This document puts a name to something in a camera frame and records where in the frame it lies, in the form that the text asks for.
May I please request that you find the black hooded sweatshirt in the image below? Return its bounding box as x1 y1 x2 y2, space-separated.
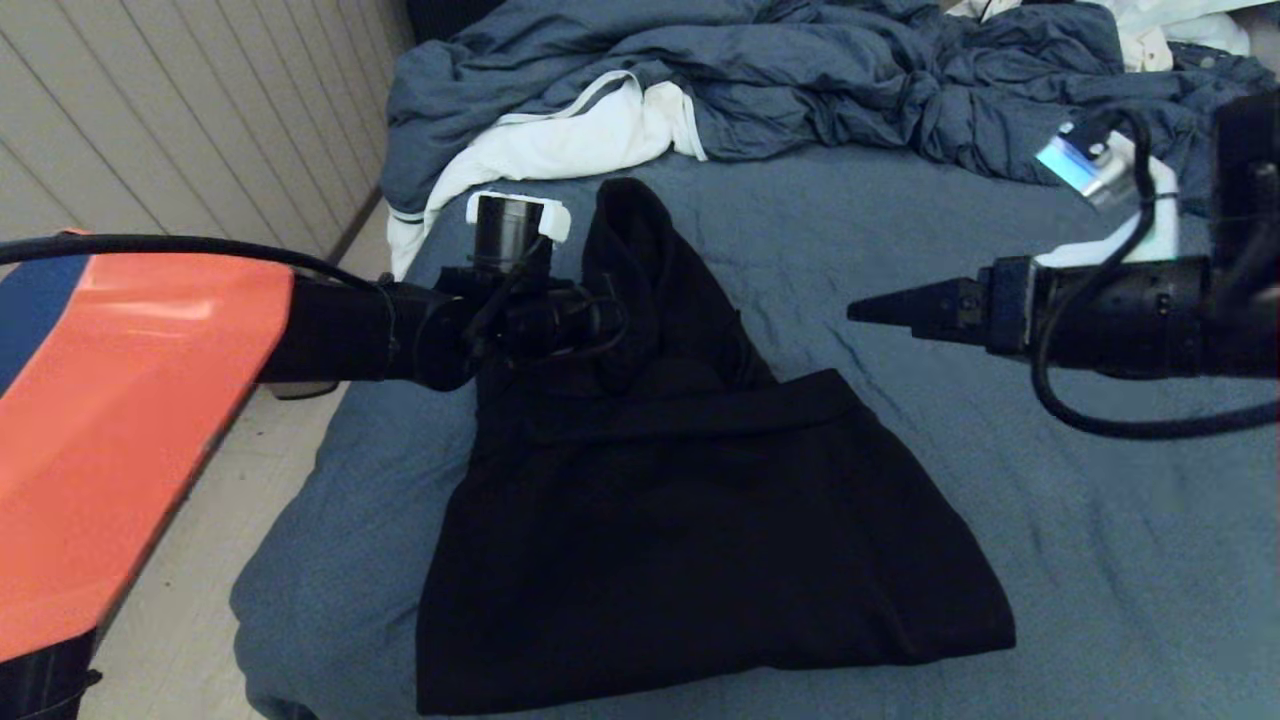
415 178 1018 716

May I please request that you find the white garment with dark stripe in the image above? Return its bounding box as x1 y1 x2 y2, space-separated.
388 70 709 281

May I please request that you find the blue bed sheet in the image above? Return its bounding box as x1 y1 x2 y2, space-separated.
230 145 1280 720

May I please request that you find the crumpled blue duvet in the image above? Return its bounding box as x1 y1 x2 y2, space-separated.
380 0 1280 223

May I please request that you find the cream garment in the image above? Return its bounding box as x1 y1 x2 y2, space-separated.
1118 25 1173 74

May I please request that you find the white shirt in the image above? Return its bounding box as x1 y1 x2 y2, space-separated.
1095 0 1280 56

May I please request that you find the black headboard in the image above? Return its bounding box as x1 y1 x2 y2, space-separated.
405 0 511 46

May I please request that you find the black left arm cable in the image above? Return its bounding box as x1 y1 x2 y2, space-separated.
0 233 386 293

